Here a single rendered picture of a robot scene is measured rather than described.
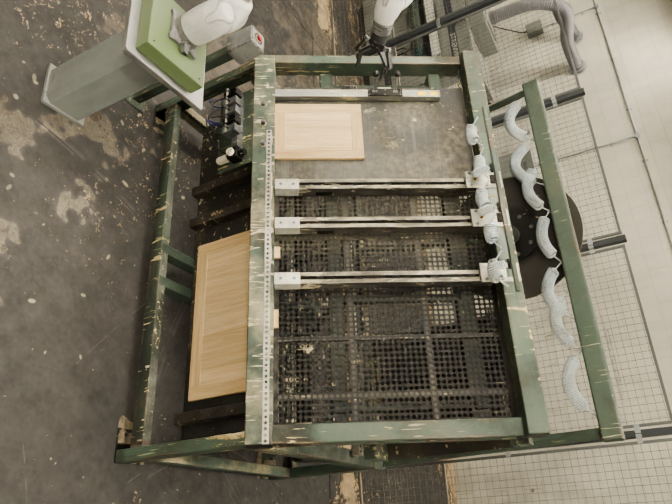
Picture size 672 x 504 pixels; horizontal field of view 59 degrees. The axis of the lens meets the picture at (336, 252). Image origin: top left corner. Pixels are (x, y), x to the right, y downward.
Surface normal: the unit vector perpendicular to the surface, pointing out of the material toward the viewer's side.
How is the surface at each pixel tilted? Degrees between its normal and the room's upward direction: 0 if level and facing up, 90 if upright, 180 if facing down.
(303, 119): 58
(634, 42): 90
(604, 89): 90
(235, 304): 90
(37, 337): 0
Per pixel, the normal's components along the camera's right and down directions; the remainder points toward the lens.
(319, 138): 0.05, -0.44
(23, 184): 0.87, -0.25
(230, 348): -0.48, -0.36
